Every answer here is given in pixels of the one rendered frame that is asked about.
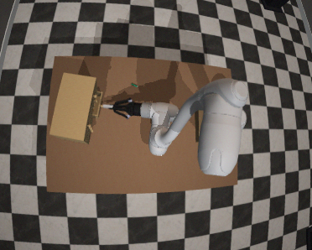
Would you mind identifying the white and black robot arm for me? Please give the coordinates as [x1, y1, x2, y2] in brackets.
[140, 78, 248, 176]

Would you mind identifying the tan wooden chest of drawers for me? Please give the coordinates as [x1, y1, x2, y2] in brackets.
[49, 73, 97, 142]

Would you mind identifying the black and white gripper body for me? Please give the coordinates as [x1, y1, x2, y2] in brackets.
[126, 102, 142, 116]

